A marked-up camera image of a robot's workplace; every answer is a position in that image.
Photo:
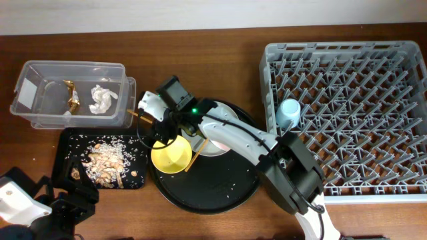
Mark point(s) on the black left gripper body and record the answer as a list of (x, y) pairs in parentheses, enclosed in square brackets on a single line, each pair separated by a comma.
[(66, 215)]

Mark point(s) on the wooden chopstick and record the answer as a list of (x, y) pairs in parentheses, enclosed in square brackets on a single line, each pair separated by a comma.
[(139, 116), (197, 154)]

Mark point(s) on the round black tray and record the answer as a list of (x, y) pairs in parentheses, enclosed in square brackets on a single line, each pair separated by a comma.
[(212, 185)]

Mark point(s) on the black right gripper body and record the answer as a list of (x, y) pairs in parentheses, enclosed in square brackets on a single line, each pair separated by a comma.
[(170, 124)]

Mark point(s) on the clear plastic bin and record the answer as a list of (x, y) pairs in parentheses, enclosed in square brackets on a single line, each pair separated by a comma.
[(41, 95)]

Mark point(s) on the pink cup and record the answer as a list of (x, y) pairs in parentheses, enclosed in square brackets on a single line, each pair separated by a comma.
[(221, 146)]

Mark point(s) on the white tissue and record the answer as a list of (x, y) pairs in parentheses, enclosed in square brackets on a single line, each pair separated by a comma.
[(103, 100)]

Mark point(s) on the yellow bowl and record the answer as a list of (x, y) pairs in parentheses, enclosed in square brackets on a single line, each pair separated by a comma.
[(174, 158)]

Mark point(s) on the blue cup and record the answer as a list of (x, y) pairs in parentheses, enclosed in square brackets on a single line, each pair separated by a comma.
[(288, 113)]

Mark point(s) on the white plate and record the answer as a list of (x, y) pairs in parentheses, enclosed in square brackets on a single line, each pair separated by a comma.
[(210, 149)]

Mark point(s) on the grey dishwasher rack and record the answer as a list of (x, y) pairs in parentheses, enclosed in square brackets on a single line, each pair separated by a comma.
[(363, 114)]

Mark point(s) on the black rectangular tray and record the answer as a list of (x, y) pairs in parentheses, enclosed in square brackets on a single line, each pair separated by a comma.
[(74, 141)]

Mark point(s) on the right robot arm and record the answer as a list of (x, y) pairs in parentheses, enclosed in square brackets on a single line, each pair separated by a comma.
[(286, 167)]

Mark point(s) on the gold candy wrapper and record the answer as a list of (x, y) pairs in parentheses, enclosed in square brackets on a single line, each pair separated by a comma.
[(73, 101)]

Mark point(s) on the food scraps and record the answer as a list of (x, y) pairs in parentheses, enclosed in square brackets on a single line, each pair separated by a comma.
[(110, 166)]

